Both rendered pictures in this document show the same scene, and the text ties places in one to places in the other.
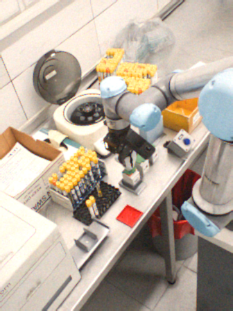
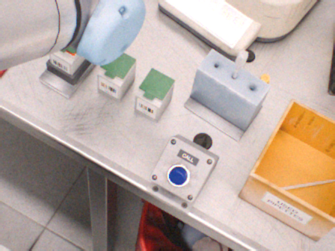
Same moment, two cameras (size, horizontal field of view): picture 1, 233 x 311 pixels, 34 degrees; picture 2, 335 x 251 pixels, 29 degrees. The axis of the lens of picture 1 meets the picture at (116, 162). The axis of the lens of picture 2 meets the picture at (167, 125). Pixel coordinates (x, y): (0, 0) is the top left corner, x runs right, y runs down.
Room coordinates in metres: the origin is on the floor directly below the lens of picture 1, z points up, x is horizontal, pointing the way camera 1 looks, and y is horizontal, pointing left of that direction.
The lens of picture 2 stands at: (0.82, -0.54, 1.77)
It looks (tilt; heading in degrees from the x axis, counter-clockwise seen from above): 65 degrees down; 63
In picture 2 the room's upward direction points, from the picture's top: 12 degrees clockwise
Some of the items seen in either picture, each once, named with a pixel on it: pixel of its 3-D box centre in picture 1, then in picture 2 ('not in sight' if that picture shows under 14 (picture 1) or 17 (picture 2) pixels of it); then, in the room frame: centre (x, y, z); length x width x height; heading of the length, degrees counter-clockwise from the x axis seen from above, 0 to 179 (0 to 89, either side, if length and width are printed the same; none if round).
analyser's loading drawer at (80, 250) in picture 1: (82, 246); not in sight; (0.64, 0.16, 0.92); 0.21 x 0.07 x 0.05; 135
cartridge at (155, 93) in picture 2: (150, 153); (154, 95); (0.99, -0.13, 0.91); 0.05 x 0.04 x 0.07; 45
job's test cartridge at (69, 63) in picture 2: (131, 177); (69, 54); (0.88, -0.04, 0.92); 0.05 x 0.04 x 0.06; 43
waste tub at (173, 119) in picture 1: (182, 112); (305, 171); (1.16, -0.30, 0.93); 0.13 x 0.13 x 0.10; 44
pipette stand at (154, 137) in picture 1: (151, 130); (228, 93); (1.09, -0.16, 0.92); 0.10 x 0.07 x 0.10; 130
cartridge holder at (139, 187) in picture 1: (132, 182); (70, 63); (0.88, -0.04, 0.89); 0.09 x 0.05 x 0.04; 43
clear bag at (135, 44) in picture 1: (128, 42); not in sight; (1.70, -0.18, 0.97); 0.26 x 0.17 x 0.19; 149
